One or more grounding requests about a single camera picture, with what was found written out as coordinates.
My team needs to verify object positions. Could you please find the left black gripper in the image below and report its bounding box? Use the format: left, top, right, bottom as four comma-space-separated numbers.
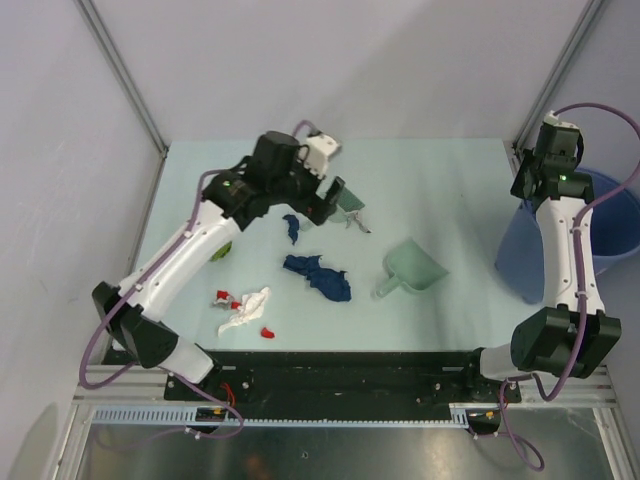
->
268, 149, 344, 225

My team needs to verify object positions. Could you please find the small green hand brush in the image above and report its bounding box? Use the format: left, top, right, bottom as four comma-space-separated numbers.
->
327, 188, 365, 227

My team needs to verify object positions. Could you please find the small dark blue paper scrap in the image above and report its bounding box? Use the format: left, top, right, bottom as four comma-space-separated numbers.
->
282, 214, 300, 245

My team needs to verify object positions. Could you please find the blue plastic waste bin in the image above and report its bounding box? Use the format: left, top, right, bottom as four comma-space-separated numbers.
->
494, 189, 639, 304

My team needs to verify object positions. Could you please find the green plastic dustpan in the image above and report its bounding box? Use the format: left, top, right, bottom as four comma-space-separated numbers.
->
373, 237, 449, 299

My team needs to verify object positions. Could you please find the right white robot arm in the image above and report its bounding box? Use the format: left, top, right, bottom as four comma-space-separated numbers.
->
461, 114, 621, 401

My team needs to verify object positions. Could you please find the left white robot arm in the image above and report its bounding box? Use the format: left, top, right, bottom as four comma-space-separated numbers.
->
92, 130, 345, 400

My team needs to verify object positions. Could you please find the large dark blue paper scrap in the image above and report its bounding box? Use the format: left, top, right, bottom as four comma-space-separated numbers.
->
283, 255, 352, 302

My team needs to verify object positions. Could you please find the green paper scrap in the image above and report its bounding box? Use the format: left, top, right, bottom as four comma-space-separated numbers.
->
210, 242, 233, 262

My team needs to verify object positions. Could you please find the white crumpled paper scrap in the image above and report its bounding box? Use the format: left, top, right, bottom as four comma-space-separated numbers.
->
217, 287, 271, 336

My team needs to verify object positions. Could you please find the red grey paper scrap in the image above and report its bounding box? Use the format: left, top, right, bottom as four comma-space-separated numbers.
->
210, 290, 242, 310

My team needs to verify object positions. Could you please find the small red scrap bottom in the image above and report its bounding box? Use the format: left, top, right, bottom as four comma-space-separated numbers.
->
260, 327, 276, 339

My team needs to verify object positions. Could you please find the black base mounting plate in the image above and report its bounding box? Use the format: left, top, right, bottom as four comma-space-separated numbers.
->
102, 349, 521, 421

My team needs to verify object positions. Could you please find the right aluminium frame post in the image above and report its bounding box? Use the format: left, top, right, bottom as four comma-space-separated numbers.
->
511, 0, 611, 150

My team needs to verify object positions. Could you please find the aluminium frame post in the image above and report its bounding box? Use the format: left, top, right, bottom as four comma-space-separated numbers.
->
511, 0, 611, 150
74, 0, 169, 159

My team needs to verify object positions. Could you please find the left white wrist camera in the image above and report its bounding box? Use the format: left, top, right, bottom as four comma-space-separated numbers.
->
302, 133, 342, 180

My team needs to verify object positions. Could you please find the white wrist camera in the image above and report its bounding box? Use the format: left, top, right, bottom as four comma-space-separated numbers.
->
302, 133, 342, 180
543, 110, 563, 128

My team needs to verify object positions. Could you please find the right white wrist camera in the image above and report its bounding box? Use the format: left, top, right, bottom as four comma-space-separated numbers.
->
543, 110, 563, 128

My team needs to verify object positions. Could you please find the grey slotted cable duct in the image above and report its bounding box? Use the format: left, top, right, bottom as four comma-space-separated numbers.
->
93, 405, 499, 429

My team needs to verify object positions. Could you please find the left aluminium frame post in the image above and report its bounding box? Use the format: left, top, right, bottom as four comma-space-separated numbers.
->
74, 0, 169, 159

